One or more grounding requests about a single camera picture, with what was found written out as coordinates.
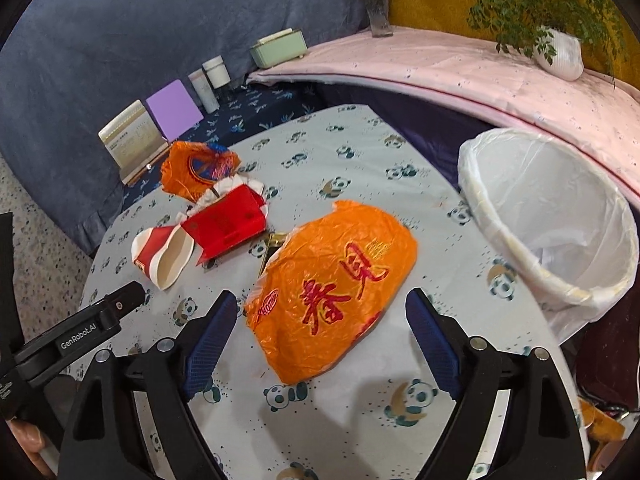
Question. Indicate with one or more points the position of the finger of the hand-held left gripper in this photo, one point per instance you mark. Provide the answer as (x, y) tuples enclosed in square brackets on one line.
[(127, 297)]

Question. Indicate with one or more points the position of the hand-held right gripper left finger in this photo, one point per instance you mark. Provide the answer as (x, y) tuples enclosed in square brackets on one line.
[(210, 350)]

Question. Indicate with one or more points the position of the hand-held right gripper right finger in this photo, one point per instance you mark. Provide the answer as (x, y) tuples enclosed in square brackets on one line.
[(432, 340)]

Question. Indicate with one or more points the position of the orange plastic bag red print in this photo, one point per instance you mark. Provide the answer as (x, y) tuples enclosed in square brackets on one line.
[(325, 300)]

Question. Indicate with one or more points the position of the bin with white liner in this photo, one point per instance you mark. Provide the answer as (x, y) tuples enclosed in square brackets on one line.
[(505, 195)]

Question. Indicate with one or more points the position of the person's left hand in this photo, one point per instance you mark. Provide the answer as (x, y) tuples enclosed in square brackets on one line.
[(27, 442)]

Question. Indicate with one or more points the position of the crushed red white paper cup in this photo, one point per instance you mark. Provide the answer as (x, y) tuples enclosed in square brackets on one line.
[(155, 250)]

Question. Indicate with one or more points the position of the gold black box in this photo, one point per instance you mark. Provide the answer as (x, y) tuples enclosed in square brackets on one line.
[(270, 245)]

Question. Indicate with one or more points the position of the red cardboard box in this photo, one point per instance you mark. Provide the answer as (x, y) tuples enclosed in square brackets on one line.
[(225, 220)]

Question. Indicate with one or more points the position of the orange plastic bag blue print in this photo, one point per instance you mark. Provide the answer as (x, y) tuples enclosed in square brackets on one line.
[(180, 170)]

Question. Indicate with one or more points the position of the desk calendar on wooden stand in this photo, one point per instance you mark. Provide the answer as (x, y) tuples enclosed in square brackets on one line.
[(130, 135)]

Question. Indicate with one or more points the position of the orange object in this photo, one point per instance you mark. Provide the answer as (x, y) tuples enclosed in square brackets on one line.
[(600, 430)]

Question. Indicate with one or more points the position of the grey white bottle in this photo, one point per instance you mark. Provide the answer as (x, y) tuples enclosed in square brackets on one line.
[(205, 92)]

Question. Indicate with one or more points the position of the dark blue patterned cloth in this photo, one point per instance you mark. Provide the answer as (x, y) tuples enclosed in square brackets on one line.
[(250, 110)]

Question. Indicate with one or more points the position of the dark purple cloth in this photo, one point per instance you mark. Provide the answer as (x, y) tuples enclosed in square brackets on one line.
[(400, 110)]

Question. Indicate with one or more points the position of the white jar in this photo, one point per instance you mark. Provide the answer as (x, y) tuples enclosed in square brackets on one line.
[(216, 72)]

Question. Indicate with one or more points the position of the grey blue cushion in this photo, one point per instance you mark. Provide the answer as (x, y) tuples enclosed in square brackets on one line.
[(100, 35)]

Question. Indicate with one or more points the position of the pink blanket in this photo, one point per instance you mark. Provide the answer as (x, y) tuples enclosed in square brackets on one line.
[(425, 70)]

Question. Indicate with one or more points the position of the green tissue box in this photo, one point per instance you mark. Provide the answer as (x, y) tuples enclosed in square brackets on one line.
[(277, 50)]

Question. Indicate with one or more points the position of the green plant in white pot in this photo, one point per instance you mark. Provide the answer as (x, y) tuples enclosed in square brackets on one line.
[(560, 55)]

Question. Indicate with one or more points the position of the yellow cloth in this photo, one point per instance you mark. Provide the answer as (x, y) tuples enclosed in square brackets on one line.
[(435, 0)]

